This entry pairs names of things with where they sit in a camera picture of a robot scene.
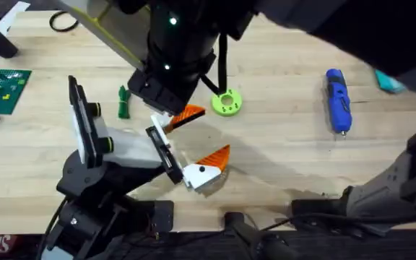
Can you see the green board with toy blocks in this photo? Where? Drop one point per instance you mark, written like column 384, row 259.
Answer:
column 5, row 86

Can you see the blue electric screwdriver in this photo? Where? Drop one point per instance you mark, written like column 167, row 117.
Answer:
column 338, row 101

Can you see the black rail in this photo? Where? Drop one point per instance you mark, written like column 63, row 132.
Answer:
column 338, row 249

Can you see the white paper strip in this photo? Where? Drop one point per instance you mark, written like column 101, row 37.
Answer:
column 11, row 18

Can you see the orange ribbed wedge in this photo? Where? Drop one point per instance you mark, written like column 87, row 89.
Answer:
column 188, row 113

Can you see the black upright left wrist plate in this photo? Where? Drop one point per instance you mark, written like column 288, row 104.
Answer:
column 83, row 119

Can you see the green toy vegetable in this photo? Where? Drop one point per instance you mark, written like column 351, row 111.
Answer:
column 124, row 103

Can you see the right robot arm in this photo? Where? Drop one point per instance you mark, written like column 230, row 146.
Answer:
column 374, row 202

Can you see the green disc with holes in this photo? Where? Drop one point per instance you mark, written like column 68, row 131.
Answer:
column 217, row 104

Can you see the teal flat object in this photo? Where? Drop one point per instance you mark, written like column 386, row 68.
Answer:
column 388, row 83

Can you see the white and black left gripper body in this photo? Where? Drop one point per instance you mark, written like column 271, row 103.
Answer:
column 132, row 148

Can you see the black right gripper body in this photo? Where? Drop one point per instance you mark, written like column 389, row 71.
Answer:
column 179, row 54

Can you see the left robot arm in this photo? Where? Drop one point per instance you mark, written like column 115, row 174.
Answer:
column 85, row 231

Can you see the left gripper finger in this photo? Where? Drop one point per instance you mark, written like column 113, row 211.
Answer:
column 160, row 122
column 202, row 175

